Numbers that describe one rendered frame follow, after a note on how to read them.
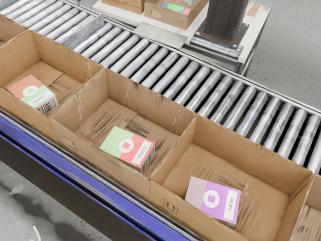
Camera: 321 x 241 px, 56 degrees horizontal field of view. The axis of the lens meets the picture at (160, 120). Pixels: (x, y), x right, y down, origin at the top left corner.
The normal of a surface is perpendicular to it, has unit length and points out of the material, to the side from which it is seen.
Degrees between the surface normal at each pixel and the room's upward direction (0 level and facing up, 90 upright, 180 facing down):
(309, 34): 0
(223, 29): 90
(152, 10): 91
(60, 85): 0
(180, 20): 91
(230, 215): 0
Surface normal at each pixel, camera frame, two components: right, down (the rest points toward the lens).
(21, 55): 0.83, 0.45
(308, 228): 0.04, -0.62
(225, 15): -0.45, 0.69
